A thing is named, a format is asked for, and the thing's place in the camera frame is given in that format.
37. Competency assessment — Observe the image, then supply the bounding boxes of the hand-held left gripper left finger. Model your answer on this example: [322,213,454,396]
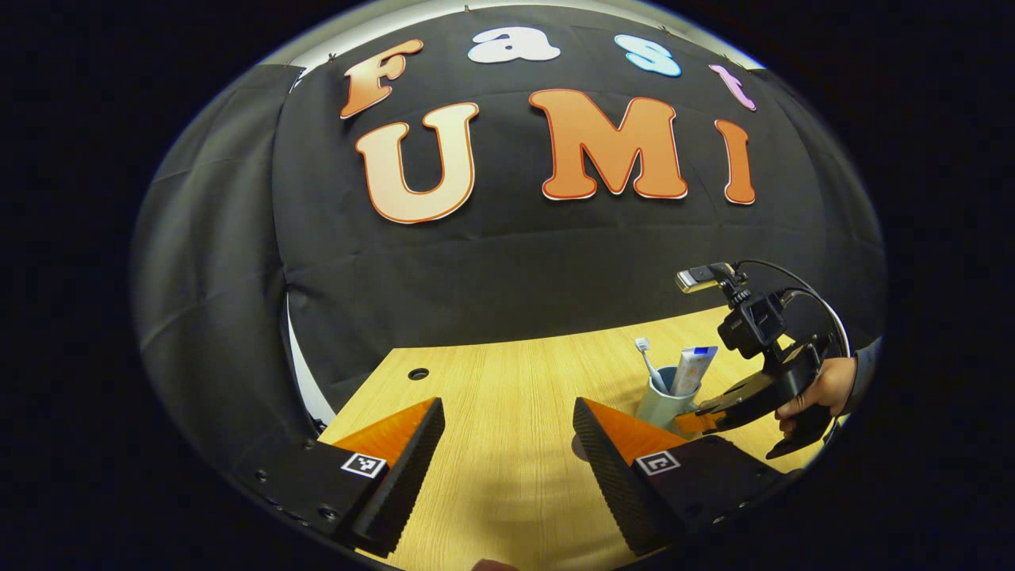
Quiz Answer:
[254,397,446,558]

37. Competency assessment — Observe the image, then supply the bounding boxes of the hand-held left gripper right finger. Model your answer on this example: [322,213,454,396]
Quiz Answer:
[573,397,794,556]

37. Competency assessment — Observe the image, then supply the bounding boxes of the white toothpaste tube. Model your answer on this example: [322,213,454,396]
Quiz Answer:
[672,346,719,397]

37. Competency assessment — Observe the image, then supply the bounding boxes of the light blue cup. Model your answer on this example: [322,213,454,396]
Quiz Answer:
[634,366,703,433]

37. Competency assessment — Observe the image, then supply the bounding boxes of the white toothbrush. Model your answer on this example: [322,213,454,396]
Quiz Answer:
[634,337,669,395]

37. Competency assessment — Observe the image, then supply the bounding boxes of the wooden desktop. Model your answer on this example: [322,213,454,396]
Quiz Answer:
[317,305,841,571]

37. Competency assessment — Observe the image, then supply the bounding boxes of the black cable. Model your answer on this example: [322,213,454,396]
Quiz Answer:
[733,259,852,359]

